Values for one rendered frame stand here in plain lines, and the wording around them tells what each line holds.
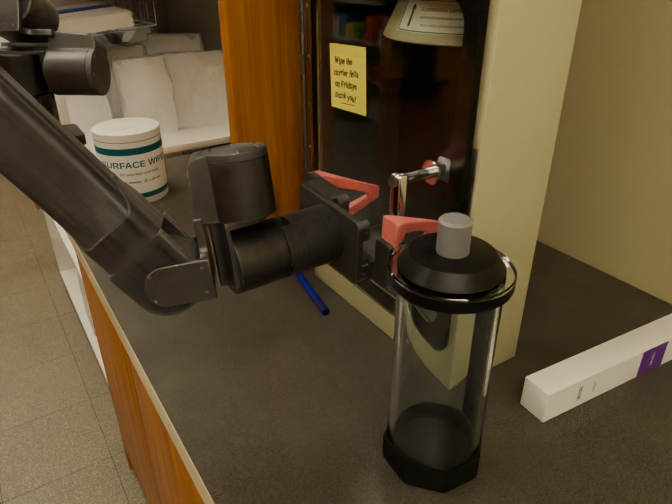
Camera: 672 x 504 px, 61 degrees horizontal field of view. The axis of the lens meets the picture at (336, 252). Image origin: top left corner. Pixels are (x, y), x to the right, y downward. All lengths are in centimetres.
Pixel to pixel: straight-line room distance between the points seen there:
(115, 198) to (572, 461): 51
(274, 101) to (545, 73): 39
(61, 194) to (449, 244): 31
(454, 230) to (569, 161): 60
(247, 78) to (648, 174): 61
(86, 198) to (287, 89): 44
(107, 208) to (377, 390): 38
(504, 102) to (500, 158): 6
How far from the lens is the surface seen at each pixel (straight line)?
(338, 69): 72
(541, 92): 61
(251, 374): 72
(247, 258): 49
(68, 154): 48
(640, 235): 100
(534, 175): 64
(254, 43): 81
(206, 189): 48
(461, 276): 45
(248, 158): 47
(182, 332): 81
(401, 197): 57
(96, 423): 214
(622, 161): 99
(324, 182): 57
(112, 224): 48
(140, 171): 120
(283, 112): 85
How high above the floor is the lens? 141
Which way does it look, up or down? 28 degrees down
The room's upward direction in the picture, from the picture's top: straight up
